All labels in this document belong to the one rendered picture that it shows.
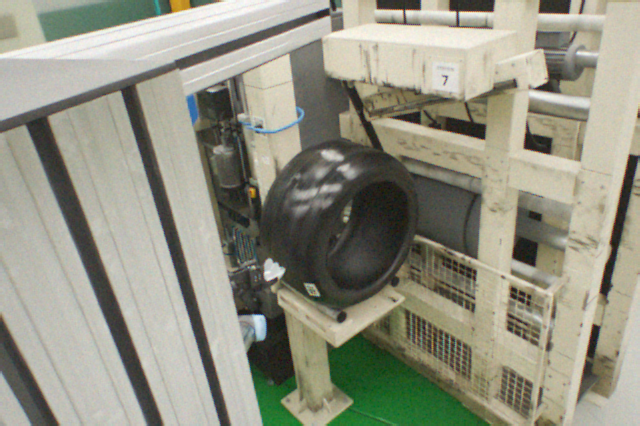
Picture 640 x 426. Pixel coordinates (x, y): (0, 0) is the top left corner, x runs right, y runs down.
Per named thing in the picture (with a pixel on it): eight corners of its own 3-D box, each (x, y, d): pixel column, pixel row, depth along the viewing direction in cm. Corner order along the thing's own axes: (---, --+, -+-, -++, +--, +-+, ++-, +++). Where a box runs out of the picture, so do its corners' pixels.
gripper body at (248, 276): (266, 265, 151) (232, 279, 144) (268, 289, 155) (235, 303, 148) (253, 256, 157) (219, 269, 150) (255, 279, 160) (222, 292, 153)
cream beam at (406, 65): (323, 78, 181) (319, 35, 174) (371, 62, 194) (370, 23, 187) (464, 103, 138) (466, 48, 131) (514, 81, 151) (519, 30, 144)
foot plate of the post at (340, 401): (280, 402, 258) (279, 396, 256) (319, 373, 272) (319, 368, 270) (313, 434, 239) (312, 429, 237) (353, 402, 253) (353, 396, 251)
